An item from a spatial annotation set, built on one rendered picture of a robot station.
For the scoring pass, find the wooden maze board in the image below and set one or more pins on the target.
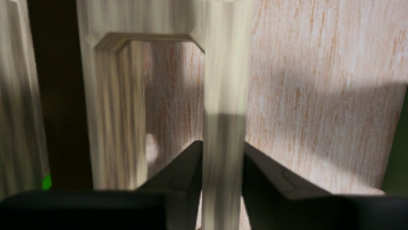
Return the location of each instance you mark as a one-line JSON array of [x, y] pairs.
[[61, 104]]

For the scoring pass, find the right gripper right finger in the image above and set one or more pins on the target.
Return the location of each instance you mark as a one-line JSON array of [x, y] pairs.
[[277, 198]]

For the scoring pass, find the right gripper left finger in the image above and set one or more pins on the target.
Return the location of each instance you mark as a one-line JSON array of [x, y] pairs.
[[175, 208]]

